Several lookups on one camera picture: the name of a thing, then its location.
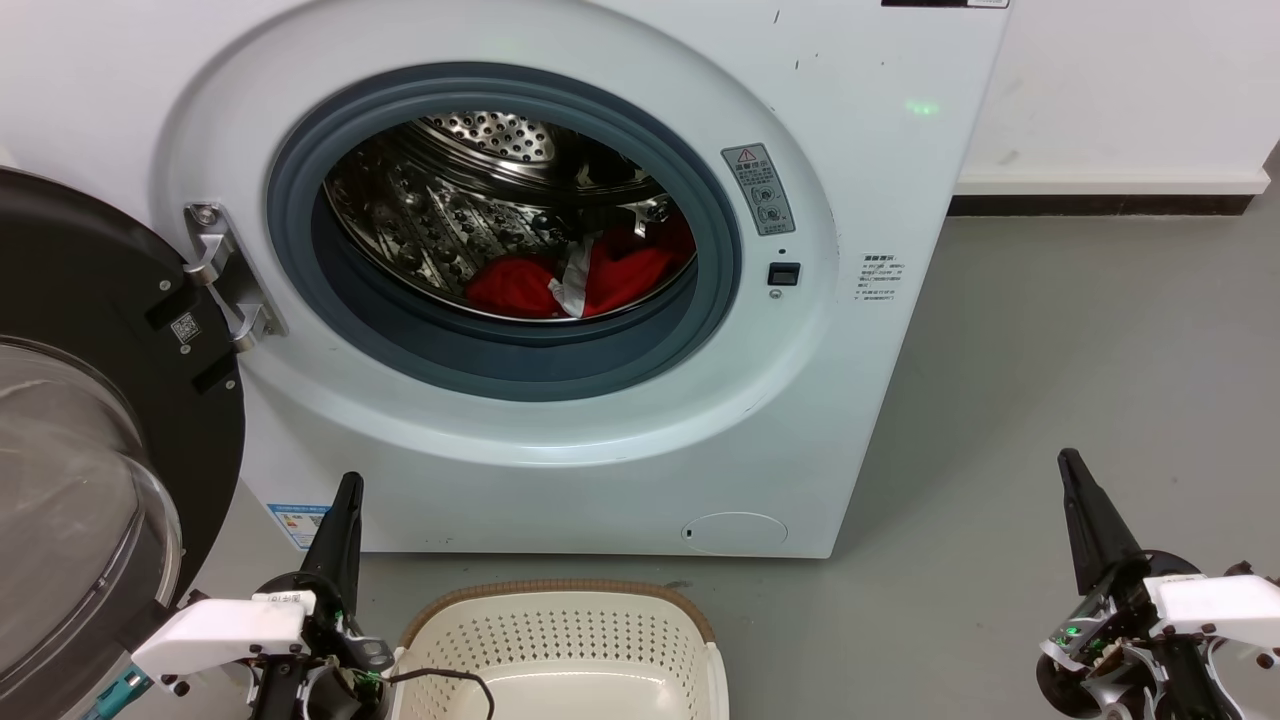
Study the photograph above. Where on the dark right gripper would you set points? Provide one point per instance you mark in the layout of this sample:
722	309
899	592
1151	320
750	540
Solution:
1125	620

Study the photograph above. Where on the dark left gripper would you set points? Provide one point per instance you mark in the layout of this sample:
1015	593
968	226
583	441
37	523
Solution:
335	680

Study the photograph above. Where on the red and white garment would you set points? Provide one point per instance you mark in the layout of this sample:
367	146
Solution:
515	287

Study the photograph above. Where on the white grey cloth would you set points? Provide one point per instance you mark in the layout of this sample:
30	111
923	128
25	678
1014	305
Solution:
572	285

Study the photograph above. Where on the cream plastic laundry basket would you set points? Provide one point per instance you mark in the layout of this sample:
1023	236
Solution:
560	640

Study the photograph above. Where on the stainless steel washing machine drum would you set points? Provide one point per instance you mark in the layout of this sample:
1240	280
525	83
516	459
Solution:
430	220

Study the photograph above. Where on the black round washer door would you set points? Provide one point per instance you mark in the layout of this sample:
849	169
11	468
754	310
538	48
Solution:
80	270

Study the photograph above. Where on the blue energy label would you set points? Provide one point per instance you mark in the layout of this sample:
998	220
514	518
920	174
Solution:
296	525

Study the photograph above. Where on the grey rubber door gasket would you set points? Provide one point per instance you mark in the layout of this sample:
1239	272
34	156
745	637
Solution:
500	367

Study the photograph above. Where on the white front-load washing machine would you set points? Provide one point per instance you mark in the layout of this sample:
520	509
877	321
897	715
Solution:
880	420

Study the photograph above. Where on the teal plastic connector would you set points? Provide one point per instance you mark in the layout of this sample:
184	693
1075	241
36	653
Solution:
118	692

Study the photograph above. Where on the white QR code sticker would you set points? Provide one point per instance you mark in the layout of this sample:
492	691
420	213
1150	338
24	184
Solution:
185	328

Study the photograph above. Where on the clear glass door bowl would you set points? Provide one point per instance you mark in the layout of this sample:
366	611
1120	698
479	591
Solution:
70	500

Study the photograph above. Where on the silver metal door hinge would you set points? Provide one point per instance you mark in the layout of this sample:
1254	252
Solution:
226	268

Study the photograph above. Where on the white text label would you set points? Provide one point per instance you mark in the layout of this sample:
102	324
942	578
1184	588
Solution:
879	277

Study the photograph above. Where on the white and black baseboard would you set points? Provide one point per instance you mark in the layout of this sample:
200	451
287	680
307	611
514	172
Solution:
1100	195

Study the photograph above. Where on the round white filter cover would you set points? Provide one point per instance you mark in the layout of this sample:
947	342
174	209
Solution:
735	534

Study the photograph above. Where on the black door latch socket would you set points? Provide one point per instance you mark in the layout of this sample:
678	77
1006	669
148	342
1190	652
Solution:
784	274

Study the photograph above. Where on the grey warning sticker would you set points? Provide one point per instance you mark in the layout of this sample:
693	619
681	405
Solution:
759	190

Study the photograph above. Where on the black display strip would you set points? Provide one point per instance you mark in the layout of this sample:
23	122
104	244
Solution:
945	3

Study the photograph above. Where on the white right wrist camera cover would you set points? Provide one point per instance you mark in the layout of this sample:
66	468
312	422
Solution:
1220	605

